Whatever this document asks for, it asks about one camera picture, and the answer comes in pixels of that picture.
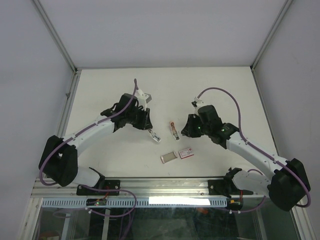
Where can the left aluminium frame post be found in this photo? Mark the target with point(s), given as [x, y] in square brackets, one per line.
[54, 34]

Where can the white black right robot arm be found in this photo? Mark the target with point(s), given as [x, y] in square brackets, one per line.
[283, 181]

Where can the right aluminium frame post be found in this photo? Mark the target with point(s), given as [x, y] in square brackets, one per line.
[271, 33]

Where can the white slotted cable duct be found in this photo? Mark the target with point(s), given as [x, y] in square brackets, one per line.
[141, 202]

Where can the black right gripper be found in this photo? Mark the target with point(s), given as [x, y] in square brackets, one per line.
[188, 130]

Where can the aluminium frame post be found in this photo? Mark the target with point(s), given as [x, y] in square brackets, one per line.
[271, 33]
[54, 34]

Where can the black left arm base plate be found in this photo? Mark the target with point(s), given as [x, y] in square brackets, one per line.
[108, 186]

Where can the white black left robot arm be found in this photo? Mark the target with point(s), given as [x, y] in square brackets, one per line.
[59, 159]

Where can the white stapler magazine part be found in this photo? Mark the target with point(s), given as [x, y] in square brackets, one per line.
[154, 136]

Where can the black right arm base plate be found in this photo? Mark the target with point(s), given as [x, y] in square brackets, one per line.
[217, 187]

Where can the aluminium mounting rail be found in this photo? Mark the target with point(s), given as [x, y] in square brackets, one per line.
[141, 187]

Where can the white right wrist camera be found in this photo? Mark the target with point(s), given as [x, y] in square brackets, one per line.
[197, 103]

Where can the red white staple box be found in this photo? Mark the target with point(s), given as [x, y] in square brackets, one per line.
[186, 153]

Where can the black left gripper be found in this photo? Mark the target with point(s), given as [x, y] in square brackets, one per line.
[145, 123]

